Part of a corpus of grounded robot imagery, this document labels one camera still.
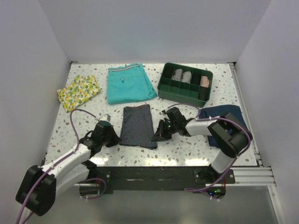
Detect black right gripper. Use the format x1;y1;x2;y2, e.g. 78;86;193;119
152;119;178;142

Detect navy white striped underwear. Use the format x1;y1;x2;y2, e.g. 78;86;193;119
120;104;157;150

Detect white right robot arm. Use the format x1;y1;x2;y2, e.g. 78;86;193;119
151;107;252;183

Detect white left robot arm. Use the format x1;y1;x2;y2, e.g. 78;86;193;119
15;120;120;216

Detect teal folded shorts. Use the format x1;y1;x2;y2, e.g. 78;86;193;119
107;63;157;105

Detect green divided organizer box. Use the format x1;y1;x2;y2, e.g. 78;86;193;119
157;63;213;108

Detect lemon print folded cloth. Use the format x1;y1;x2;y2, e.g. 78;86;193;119
57;75;101;112

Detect white grey rolled sock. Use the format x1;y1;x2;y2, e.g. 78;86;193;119
181;71;192;83

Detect dark blue folded garment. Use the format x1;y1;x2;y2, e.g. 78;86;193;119
197;105;248;148

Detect grey rolled sock left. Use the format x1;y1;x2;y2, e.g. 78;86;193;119
171;69;183;82

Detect black rolled garment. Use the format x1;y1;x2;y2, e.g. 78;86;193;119
191;69;202;85

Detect pink rolled garment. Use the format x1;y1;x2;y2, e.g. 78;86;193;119
200;76;210;88

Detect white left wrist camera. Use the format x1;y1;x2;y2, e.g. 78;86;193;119
95;114;111;122

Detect aluminium frame rail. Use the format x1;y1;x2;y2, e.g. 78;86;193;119
228;62;286;224

